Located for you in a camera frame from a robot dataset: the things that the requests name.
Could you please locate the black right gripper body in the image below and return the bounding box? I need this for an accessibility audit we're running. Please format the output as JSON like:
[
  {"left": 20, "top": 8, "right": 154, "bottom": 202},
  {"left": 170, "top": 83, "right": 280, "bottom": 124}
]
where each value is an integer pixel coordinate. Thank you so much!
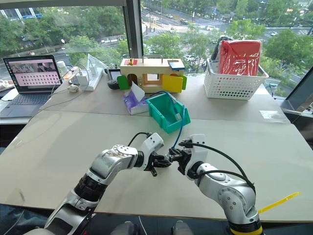
[{"left": 174, "top": 146, "right": 194, "bottom": 176}]

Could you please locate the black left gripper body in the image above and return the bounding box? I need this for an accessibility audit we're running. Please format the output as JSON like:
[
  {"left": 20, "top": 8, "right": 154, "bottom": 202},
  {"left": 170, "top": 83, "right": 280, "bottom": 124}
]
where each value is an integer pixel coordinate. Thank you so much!
[{"left": 145, "top": 153, "right": 165, "bottom": 178}]

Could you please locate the blue network cable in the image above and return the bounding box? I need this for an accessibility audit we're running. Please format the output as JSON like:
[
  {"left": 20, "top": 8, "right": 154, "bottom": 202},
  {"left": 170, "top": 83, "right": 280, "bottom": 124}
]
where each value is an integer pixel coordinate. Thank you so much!
[{"left": 149, "top": 91, "right": 187, "bottom": 150}]

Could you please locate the green plastic bin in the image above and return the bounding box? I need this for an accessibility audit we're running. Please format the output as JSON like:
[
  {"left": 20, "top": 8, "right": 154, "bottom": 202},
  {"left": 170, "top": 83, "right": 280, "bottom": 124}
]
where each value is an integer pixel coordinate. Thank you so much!
[{"left": 145, "top": 94, "right": 191, "bottom": 134}]

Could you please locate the purple tissue pack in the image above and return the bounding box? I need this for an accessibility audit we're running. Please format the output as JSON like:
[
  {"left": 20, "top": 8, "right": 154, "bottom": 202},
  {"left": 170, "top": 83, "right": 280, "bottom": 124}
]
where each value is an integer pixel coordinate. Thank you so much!
[{"left": 122, "top": 82, "right": 149, "bottom": 116}]

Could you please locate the wooden box with coloured doors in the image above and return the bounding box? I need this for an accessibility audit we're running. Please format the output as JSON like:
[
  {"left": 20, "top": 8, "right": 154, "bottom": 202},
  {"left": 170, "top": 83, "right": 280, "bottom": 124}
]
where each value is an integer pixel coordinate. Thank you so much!
[{"left": 116, "top": 55, "right": 188, "bottom": 94}]

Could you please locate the white perforated plastic basket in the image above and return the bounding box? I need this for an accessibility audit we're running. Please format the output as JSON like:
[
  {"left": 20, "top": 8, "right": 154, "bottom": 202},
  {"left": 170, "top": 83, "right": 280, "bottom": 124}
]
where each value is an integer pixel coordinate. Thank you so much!
[{"left": 203, "top": 57, "right": 269, "bottom": 100}]

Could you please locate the black round device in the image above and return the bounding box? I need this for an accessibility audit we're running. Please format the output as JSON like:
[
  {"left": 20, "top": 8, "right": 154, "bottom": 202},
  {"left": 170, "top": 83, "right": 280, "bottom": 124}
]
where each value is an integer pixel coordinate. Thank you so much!
[{"left": 107, "top": 79, "right": 120, "bottom": 91}]

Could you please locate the small black screen device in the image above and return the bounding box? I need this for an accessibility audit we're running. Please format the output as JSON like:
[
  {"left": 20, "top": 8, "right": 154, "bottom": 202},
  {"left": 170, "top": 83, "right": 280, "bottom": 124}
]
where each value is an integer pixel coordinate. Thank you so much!
[{"left": 108, "top": 68, "right": 121, "bottom": 81}]

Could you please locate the white power strip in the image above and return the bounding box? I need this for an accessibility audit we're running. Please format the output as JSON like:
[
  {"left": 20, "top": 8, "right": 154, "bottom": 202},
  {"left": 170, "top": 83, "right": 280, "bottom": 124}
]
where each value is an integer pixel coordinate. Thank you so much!
[{"left": 84, "top": 64, "right": 104, "bottom": 92}]

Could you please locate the black item behind red item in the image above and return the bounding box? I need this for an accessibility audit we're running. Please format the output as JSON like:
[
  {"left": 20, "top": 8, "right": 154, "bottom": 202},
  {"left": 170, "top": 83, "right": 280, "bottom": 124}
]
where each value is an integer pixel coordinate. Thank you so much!
[{"left": 210, "top": 35, "right": 229, "bottom": 62}]

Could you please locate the white power adapter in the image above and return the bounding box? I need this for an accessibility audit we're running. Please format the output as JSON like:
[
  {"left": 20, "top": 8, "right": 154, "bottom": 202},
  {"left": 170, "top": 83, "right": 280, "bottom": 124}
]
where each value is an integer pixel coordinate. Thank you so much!
[{"left": 77, "top": 69, "right": 89, "bottom": 86}]

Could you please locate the red item in plastic wrap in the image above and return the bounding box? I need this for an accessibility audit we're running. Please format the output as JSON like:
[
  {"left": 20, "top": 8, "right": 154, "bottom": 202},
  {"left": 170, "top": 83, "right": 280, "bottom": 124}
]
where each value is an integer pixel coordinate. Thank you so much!
[{"left": 218, "top": 40, "right": 262, "bottom": 74}]

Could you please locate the clear plastic sheet stand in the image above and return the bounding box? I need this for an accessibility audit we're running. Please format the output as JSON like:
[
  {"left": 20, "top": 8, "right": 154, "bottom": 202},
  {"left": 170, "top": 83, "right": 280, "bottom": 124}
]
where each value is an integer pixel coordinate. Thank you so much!
[{"left": 86, "top": 53, "right": 109, "bottom": 72}]

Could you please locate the white paper cup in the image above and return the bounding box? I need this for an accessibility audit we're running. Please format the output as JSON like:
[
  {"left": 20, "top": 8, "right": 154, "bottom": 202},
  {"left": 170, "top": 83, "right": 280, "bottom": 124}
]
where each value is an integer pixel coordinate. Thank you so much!
[{"left": 56, "top": 60, "right": 69, "bottom": 77}]

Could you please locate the black angled panel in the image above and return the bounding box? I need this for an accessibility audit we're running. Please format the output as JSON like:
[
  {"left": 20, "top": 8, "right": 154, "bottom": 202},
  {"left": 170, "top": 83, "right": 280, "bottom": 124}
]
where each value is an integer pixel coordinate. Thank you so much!
[{"left": 280, "top": 65, "right": 313, "bottom": 124}]

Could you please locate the open grey laptop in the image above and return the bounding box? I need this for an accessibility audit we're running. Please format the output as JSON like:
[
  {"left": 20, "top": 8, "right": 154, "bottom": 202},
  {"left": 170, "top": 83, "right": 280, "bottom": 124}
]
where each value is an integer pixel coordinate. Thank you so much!
[{"left": 0, "top": 54, "right": 64, "bottom": 119}]

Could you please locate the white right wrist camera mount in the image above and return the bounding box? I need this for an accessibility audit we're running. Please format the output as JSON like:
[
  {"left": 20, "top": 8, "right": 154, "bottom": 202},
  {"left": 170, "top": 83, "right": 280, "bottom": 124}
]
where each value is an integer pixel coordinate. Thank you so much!
[{"left": 183, "top": 134, "right": 209, "bottom": 172}]

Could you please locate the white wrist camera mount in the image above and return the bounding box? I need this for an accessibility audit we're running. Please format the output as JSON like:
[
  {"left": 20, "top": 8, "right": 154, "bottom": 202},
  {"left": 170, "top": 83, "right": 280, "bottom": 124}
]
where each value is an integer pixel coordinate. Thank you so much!
[
  {"left": 140, "top": 133, "right": 164, "bottom": 171},
  {"left": 183, "top": 134, "right": 209, "bottom": 172}
]

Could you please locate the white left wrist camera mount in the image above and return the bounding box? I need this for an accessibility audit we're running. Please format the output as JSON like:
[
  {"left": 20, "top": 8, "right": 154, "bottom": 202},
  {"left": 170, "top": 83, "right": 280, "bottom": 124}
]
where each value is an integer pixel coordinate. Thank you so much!
[{"left": 140, "top": 133, "right": 164, "bottom": 171}]

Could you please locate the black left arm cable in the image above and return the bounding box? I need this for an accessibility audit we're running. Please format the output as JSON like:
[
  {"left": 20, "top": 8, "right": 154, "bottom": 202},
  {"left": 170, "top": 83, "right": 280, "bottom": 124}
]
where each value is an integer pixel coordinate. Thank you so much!
[{"left": 128, "top": 132, "right": 153, "bottom": 147}]

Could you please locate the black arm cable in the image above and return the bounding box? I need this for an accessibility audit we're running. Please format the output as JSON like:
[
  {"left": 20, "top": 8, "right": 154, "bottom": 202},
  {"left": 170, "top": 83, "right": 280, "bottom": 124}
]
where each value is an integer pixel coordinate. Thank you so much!
[
  {"left": 128, "top": 132, "right": 153, "bottom": 147},
  {"left": 178, "top": 140, "right": 256, "bottom": 194}
]

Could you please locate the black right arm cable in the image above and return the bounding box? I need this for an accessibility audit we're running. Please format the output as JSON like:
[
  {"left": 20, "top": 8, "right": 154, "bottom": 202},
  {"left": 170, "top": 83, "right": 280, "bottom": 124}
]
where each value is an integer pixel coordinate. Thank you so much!
[{"left": 178, "top": 140, "right": 256, "bottom": 194}]

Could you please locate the yellow cable tie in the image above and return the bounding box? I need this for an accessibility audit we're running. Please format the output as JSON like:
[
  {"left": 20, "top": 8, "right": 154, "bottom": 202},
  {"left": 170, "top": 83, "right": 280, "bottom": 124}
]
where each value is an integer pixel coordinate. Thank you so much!
[{"left": 258, "top": 191, "right": 301, "bottom": 214}]

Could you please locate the thin white cable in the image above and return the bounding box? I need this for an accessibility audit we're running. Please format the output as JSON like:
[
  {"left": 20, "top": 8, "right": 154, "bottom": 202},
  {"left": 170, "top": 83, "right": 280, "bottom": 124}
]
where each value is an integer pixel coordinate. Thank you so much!
[{"left": 39, "top": 64, "right": 91, "bottom": 111}]

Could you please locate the dark window frame post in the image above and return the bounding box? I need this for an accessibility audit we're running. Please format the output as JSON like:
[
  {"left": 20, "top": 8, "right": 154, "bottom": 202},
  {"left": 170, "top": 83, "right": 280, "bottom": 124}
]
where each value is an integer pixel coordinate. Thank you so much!
[{"left": 121, "top": 0, "right": 144, "bottom": 65}]

